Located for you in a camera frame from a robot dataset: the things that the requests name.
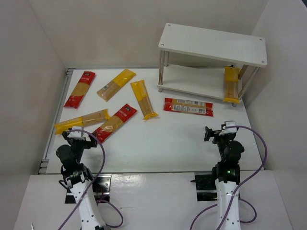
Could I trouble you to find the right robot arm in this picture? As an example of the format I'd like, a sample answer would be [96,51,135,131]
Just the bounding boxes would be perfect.
[204,121,245,230]

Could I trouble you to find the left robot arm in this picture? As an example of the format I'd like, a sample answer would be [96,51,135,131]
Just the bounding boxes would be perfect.
[56,128,110,230]

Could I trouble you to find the yellow Pastatime pasta bag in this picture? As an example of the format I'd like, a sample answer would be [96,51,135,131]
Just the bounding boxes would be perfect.
[54,109,110,135]

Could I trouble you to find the red pasta bag near centre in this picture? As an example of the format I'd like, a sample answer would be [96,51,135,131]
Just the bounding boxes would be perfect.
[92,104,137,143]

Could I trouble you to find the red pasta bag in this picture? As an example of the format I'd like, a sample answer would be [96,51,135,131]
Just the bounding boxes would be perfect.
[64,71,95,109]
[92,104,137,143]

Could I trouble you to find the red pasta bag label up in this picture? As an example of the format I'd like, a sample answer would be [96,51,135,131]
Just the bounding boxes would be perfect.
[164,98,213,117]

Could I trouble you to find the yellow pasta bag with barcode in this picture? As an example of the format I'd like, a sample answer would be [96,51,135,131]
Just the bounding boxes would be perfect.
[97,69,136,102]

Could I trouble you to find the red pasta bag far left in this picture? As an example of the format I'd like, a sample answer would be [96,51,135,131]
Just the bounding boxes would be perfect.
[64,71,95,109]

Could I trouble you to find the yellow pasta bag on shelf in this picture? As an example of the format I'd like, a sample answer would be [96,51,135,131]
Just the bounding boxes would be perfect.
[223,66,240,104]

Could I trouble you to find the white two-tier shelf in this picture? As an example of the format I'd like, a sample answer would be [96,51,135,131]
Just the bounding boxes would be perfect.
[157,23,267,106]

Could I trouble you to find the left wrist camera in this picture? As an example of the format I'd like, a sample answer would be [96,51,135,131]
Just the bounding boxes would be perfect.
[67,126,85,140]

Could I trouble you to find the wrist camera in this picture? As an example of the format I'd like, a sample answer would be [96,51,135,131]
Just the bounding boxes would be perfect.
[219,121,237,136]
[67,126,85,140]

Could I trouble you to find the aluminium rail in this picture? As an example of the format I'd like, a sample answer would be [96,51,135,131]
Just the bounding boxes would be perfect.
[37,68,75,175]

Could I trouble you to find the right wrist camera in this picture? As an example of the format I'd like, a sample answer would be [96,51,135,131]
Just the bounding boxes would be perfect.
[219,121,237,136]

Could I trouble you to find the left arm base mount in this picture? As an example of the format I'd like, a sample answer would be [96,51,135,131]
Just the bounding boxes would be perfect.
[61,174,112,204]

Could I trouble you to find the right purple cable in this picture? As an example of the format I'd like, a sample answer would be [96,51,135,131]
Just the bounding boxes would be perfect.
[189,125,268,230]

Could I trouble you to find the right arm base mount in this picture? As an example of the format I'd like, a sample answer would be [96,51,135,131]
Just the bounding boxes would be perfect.
[190,173,217,202]

